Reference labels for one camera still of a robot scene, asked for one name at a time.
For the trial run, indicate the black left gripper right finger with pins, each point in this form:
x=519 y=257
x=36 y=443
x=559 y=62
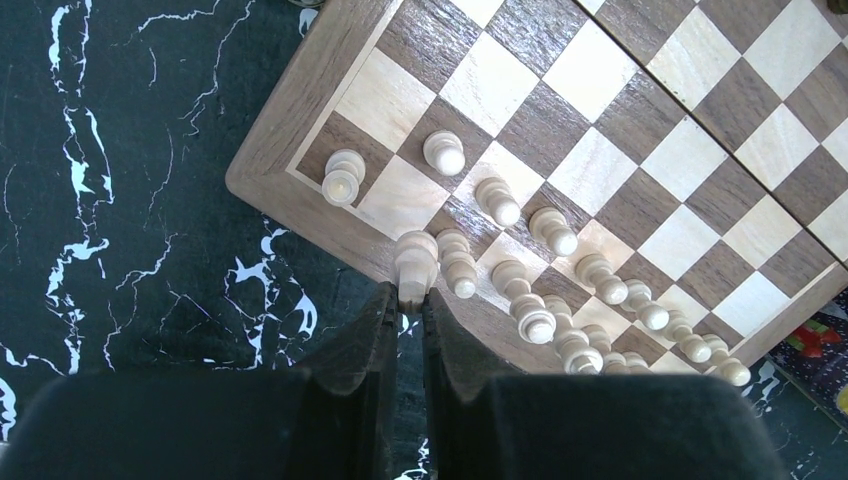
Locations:
x=489 y=420

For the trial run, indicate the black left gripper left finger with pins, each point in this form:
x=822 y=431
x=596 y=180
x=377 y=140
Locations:
x=329 y=416

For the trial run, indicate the white queen chess piece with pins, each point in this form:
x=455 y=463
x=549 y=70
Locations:
x=535 y=323

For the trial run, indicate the white rook chess piece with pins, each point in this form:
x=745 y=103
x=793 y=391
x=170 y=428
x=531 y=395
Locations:
x=344 y=173

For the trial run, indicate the white king chess piece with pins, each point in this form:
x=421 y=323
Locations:
x=570 y=343

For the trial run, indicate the wooden chess board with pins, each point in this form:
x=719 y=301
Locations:
x=699 y=146

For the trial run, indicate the empty gold square tin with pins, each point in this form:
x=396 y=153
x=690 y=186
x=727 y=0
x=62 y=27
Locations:
x=814 y=358

